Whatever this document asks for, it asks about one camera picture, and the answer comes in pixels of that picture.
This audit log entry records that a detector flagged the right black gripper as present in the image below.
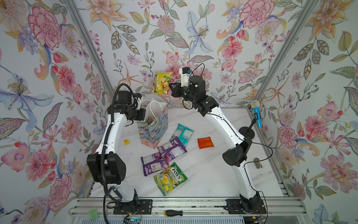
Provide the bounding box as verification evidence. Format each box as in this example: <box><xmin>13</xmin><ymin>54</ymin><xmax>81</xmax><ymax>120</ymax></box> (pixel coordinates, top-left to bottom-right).
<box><xmin>169</xmin><ymin>83</ymin><xmax>198</xmax><ymax>107</ymax></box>

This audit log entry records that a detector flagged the green Fox's candy bag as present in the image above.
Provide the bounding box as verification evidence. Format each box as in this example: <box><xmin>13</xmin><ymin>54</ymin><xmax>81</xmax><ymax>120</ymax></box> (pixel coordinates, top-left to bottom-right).
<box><xmin>154</xmin><ymin>162</ymin><xmax>187</xmax><ymax>196</ymax></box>

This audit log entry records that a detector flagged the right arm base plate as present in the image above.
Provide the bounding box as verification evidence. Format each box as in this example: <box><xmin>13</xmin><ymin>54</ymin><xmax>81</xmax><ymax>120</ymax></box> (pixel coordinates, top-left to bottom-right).
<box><xmin>226</xmin><ymin>198</ymin><xmax>267</xmax><ymax>215</ymax></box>

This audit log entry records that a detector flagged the yellow-green chips bag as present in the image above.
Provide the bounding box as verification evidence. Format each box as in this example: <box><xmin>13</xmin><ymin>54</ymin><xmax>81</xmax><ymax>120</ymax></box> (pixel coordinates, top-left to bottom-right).
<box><xmin>153</xmin><ymin>72</ymin><xmax>172</xmax><ymax>95</ymax></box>

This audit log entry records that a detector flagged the black microphone stand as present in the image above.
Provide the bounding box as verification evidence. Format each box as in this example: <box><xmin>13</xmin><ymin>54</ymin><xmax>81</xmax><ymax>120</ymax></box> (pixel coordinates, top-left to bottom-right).
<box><xmin>239</xmin><ymin>119</ymin><xmax>256</xmax><ymax>139</ymax></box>

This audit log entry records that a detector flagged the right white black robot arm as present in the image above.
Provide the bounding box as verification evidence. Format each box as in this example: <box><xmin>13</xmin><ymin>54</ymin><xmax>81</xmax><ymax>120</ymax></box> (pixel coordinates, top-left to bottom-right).
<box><xmin>169</xmin><ymin>76</ymin><xmax>262</xmax><ymax>213</ymax></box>

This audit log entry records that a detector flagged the black yellow screwdriver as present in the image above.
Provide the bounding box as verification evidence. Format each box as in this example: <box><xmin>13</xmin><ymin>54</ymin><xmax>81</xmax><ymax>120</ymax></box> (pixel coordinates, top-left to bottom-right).
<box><xmin>164</xmin><ymin>210</ymin><xmax>211</xmax><ymax>217</ymax></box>

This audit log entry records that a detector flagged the blue toy microphone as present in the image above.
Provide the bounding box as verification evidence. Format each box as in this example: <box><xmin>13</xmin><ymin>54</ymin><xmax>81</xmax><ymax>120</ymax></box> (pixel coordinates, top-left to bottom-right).
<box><xmin>251</xmin><ymin>100</ymin><xmax>262</xmax><ymax>128</ymax></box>

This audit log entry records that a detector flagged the teal snack packet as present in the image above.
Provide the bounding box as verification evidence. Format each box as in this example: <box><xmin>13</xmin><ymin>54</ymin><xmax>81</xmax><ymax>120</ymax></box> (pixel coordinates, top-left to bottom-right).
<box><xmin>170</xmin><ymin>124</ymin><xmax>194</xmax><ymax>147</ymax></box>

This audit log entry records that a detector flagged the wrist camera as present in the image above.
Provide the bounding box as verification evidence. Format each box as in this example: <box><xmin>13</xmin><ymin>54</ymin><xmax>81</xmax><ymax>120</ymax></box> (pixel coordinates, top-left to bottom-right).
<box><xmin>179</xmin><ymin>67</ymin><xmax>192</xmax><ymax>87</ymax></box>
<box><xmin>133</xmin><ymin>93</ymin><xmax>143</xmax><ymax>110</ymax></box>

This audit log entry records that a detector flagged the small red sachet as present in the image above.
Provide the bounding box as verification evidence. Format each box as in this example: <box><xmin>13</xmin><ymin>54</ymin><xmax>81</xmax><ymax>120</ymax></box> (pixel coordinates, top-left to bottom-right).
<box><xmin>198</xmin><ymin>137</ymin><xmax>214</xmax><ymax>149</ymax></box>

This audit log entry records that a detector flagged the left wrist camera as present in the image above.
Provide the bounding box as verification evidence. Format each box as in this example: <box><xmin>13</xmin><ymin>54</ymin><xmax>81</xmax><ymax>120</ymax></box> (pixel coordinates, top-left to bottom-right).
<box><xmin>133</xmin><ymin>93</ymin><xmax>143</xmax><ymax>110</ymax></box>

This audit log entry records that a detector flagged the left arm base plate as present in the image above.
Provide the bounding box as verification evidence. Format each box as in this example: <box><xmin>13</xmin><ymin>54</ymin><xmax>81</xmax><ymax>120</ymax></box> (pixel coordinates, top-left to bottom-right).
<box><xmin>113</xmin><ymin>199</ymin><xmax>153</xmax><ymax>215</ymax></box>

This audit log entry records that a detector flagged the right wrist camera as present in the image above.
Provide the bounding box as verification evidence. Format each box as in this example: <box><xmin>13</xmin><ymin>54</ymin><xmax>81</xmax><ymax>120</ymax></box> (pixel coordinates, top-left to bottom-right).
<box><xmin>179</xmin><ymin>67</ymin><xmax>192</xmax><ymax>87</ymax></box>

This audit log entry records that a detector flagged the small grey metal clip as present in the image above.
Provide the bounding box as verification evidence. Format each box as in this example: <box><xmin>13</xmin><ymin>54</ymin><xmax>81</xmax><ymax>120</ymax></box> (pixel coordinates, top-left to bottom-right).
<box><xmin>254</xmin><ymin>158</ymin><xmax>263</xmax><ymax>169</ymax></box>

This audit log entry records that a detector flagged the floral paper gift bag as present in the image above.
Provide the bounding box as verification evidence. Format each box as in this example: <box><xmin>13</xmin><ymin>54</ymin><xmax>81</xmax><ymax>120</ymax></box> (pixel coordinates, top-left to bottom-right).
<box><xmin>137</xmin><ymin>99</ymin><xmax>168</xmax><ymax>149</ymax></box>

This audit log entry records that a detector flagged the purple snack packet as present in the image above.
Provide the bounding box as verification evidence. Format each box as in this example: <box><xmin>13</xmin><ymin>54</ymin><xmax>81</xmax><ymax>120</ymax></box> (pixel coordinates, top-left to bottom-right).
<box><xmin>157</xmin><ymin>137</ymin><xmax>187</xmax><ymax>164</ymax></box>
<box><xmin>141</xmin><ymin>152</ymin><xmax>169</xmax><ymax>176</ymax></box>

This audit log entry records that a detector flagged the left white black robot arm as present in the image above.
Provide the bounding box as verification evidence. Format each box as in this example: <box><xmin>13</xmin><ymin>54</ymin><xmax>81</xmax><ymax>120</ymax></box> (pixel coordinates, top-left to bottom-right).
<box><xmin>86</xmin><ymin>83</ymin><xmax>145</xmax><ymax>203</ymax></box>

